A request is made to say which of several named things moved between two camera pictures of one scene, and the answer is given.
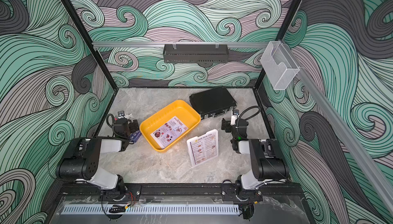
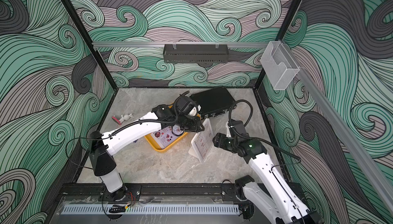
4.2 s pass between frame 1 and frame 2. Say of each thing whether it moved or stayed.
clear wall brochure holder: stayed
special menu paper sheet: stayed
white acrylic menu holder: moved
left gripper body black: moved
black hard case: stayed
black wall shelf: stayed
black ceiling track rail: stayed
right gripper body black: moved
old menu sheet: moved
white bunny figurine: stayed
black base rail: stayed
